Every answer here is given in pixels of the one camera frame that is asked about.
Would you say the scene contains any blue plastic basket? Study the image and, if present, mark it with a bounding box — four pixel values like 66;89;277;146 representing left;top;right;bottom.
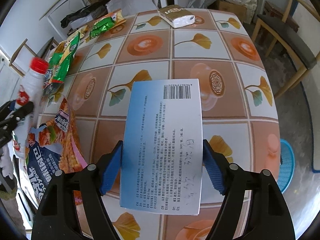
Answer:
276;138;296;193

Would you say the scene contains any white sack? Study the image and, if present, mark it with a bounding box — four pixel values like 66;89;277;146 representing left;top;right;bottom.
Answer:
106;0;166;17

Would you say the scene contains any black cloth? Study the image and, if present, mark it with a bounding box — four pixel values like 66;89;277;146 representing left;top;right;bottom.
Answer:
61;4;107;29

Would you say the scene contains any blue and white medicine box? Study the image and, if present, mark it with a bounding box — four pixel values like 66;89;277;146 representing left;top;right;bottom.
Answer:
119;79;204;216

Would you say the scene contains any small green snack packet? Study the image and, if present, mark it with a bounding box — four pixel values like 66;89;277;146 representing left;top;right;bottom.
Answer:
89;17;117;40

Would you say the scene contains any person's left hand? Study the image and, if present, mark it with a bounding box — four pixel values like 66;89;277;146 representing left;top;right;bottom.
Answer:
0;146;15;181

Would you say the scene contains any white shelf rack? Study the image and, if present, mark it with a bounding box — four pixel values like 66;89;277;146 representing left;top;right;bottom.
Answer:
39;0;178;41

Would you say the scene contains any purple and blue snack bag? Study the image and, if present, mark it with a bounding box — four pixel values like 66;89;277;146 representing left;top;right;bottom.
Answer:
24;99;87;202

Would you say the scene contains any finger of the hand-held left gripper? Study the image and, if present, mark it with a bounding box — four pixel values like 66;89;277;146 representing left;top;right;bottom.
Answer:
7;101;35;122

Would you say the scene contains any green and red snack packet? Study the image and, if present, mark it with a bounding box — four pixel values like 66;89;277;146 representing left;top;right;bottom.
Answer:
42;52;73;95

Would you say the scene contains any brown tissue pack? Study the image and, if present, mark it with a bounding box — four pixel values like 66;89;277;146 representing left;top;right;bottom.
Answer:
157;4;196;29

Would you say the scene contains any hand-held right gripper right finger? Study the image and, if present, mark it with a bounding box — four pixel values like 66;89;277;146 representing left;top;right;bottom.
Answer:
202;139;293;240

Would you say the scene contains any white strawberry drink bottle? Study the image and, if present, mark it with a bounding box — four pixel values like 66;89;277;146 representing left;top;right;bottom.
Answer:
14;57;50;161

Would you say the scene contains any green and yellow snack packet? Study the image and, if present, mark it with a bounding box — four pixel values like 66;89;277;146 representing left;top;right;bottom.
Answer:
59;31;81;57

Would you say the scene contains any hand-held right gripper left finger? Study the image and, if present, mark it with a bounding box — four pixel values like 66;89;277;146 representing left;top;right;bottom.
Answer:
31;140;124;240

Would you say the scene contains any wooden chair dark seat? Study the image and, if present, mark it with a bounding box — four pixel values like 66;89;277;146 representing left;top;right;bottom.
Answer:
252;0;317;98
9;37;59;77

